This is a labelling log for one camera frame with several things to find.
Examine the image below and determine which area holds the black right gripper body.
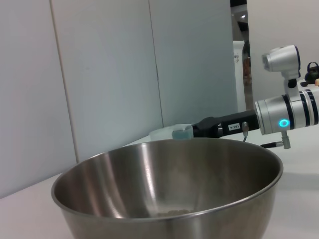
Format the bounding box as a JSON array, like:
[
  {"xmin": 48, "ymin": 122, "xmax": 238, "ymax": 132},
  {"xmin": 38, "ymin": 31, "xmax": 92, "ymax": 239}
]
[{"xmin": 220, "ymin": 109, "xmax": 260, "ymax": 138}]

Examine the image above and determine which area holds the clear plastic measuring cup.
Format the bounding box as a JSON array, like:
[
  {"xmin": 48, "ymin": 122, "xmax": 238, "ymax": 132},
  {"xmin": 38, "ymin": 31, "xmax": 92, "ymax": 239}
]
[{"xmin": 149, "ymin": 123, "xmax": 194, "ymax": 143}]

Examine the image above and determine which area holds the right gripper connector cable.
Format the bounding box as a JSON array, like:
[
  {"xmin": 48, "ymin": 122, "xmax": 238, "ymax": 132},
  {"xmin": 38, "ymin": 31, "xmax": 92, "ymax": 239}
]
[{"xmin": 241, "ymin": 121, "xmax": 292, "ymax": 149}]

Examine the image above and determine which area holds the stainless steel mixing bowl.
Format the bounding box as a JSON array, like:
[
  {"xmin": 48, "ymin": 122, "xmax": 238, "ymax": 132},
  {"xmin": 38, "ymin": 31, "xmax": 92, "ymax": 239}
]
[{"xmin": 51, "ymin": 137, "xmax": 284, "ymax": 239}]

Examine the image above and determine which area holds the black kettle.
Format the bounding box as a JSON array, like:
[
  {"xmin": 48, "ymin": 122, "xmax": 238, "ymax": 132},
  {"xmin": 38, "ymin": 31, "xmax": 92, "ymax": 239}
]
[{"xmin": 305, "ymin": 61, "xmax": 319, "ymax": 83}]

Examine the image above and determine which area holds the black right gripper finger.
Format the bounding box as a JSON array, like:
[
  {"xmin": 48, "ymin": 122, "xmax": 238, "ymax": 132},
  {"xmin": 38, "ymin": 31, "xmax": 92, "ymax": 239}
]
[{"xmin": 192, "ymin": 117, "xmax": 222, "ymax": 138}]

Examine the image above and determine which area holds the white cabinet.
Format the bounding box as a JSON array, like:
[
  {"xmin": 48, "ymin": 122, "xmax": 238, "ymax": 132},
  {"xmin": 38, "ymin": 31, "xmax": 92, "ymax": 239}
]
[{"xmin": 233, "ymin": 39, "xmax": 247, "ymax": 113}]

